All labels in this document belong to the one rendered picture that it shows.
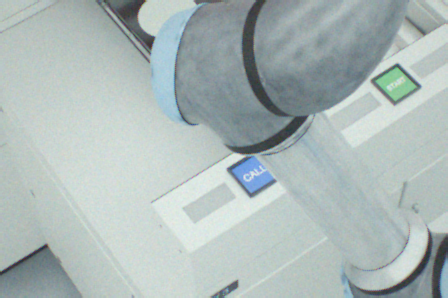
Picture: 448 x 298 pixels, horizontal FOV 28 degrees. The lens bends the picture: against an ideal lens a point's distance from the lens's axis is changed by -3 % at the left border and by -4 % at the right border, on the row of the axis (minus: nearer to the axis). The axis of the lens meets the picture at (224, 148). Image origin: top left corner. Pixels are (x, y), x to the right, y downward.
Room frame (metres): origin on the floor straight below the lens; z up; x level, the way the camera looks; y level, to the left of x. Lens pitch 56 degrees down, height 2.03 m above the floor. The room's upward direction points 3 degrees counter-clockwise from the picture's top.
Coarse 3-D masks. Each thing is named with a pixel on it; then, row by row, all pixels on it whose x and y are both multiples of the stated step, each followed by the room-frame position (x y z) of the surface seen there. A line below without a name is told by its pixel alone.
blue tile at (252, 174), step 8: (248, 160) 0.69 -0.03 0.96; (256, 160) 0.69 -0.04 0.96; (240, 168) 0.68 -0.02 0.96; (248, 168) 0.68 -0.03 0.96; (256, 168) 0.68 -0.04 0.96; (264, 168) 0.68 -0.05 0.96; (240, 176) 0.66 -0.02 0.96; (248, 176) 0.66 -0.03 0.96; (256, 176) 0.66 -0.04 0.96; (264, 176) 0.66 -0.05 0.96; (272, 176) 0.66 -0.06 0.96; (248, 184) 0.65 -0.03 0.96; (256, 184) 0.65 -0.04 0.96; (264, 184) 0.65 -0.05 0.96
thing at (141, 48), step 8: (96, 0) 1.07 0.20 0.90; (104, 0) 1.06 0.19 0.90; (104, 8) 1.05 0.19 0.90; (112, 8) 1.05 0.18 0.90; (112, 16) 1.03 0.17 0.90; (120, 24) 1.01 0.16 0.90; (128, 32) 0.99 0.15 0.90; (136, 40) 0.97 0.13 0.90; (136, 48) 0.96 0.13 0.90; (144, 48) 0.95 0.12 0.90; (144, 56) 0.94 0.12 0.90
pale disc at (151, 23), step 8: (152, 0) 1.06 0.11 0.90; (160, 0) 1.06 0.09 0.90; (168, 0) 1.06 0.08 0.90; (176, 0) 1.06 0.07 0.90; (184, 0) 1.05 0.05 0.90; (144, 8) 1.04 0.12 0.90; (152, 8) 1.04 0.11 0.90; (160, 8) 1.04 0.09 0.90; (168, 8) 1.04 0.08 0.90; (176, 8) 1.04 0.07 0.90; (184, 8) 1.04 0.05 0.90; (144, 16) 1.02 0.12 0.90; (152, 16) 1.02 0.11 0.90; (160, 16) 1.02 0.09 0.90; (168, 16) 1.02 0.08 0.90; (144, 24) 1.01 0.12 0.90; (152, 24) 1.00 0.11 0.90; (160, 24) 1.00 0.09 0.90; (152, 32) 0.99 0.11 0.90
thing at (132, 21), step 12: (108, 0) 1.07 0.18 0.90; (120, 0) 1.06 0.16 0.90; (132, 0) 1.06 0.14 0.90; (144, 0) 1.06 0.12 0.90; (192, 0) 1.05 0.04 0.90; (204, 0) 1.05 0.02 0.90; (216, 0) 1.05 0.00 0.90; (120, 12) 1.04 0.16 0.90; (132, 12) 1.03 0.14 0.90; (132, 24) 1.01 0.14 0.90; (144, 36) 0.98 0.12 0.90
